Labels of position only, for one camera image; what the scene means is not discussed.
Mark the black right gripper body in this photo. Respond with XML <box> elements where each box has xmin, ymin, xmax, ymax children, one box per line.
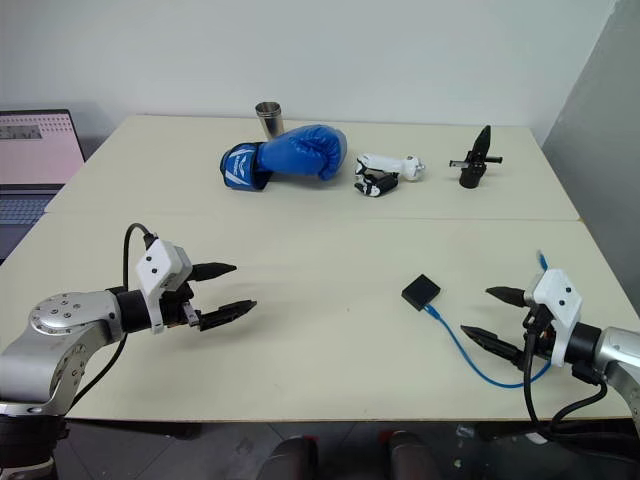
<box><xmin>521</xmin><ymin>301</ymin><xmax>558</xmax><ymax>360</ymax></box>

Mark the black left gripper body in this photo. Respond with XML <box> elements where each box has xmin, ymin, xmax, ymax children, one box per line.
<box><xmin>158</xmin><ymin>281</ymin><xmax>204</xmax><ymax>333</ymax></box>

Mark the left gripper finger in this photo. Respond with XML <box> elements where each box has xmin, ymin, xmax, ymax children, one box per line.
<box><xmin>189</xmin><ymin>261</ymin><xmax>239</xmax><ymax>283</ymax></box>
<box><xmin>199</xmin><ymin>299</ymin><xmax>259</xmax><ymax>334</ymax></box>

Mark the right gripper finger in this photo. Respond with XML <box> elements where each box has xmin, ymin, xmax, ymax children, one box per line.
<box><xmin>459</xmin><ymin>324</ymin><xmax>525</xmax><ymax>371</ymax></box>
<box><xmin>485</xmin><ymin>285</ymin><xmax>536</xmax><ymax>309</ymax></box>

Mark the small black box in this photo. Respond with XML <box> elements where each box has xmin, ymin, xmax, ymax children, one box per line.
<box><xmin>400</xmin><ymin>272</ymin><xmax>443</xmax><ymax>313</ymax></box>

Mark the spare black two-finger gripper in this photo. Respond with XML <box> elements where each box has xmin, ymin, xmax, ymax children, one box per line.
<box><xmin>448</xmin><ymin>124</ymin><xmax>505</xmax><ymax>190</ymax></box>

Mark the dark rounded shape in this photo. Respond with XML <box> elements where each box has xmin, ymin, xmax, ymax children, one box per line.
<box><xmin>389</xmin><ymin>430</ymin><xmax>442</xmax><ymax>480</ymax></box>
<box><xmin>269</xmin><ymin>436</ymin><xmax>320</xmax><ymax>480</ymax></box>

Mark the blue boxing glove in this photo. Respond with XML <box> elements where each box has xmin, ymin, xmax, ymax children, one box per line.
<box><xmin>219</xmin><ymin>124</ymin><xmax>349</xmax><ymax>192</ymax></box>

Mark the stainless steel cup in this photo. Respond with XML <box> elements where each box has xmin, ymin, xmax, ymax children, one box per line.
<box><xmin>254</xmin><ymin>100</ymin><xmax>286</xmax><ymax>139</ymax></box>

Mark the white and black robotic hand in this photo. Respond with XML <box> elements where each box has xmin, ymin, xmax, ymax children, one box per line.
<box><xmin>353</xmin><ymin>152</ymin><xmax>429</xmax><ymax>199</ymax></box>

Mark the laptop with pink screen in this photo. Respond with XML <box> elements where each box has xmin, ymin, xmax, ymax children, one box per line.
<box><xmin>0</xmin><ymin>109</ymin><xmax>87</xmax><ymax>264</ymax></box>

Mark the blue cable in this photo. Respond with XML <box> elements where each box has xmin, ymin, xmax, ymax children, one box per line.
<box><xmin>419</xmin><ymin>249</ymin><xmax>554</xmax><ymax>389</ymax></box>

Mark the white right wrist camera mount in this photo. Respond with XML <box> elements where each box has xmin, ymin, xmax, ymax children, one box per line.
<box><xmin>530</xmin><ymin>268</ymin><xmax>585</xmax><ymax>363</ymax></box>

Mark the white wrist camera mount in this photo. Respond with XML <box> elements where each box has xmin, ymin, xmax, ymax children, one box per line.
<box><xmin>530</xmin><ymin>268</ymin><xmax>585</xmax><ymax>363</ymax></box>
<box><xmin>134</xmin><ymin>238</ymin><xmax>193</xmax><ymax>335</ymax></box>

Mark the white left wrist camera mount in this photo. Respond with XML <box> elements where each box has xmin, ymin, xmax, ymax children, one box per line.
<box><xmin>134</xmin><ymin>238</ymin><xmax>193</xmax><ymax>335</ymax></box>

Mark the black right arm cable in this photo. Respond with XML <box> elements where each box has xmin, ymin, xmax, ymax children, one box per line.
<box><xmin>519</xmin><ymin>305</ymin><xmax>640</xmax><ymax>459</ymax></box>

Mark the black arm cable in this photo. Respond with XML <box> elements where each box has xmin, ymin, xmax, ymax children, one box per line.
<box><xmin>519</xmin><ymin>305</ymin><xmax>640</xmax><ymax>459</ymax></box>
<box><xmin>64</xmin><ymin>222</ymin><xmax>160</xmax><ymax>419</ymax></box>

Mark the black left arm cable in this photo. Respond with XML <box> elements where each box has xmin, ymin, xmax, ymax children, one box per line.
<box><xmin>64</xmin><ymin>222</ymin><xmax>160</xmax><ymax>419</ymax></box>

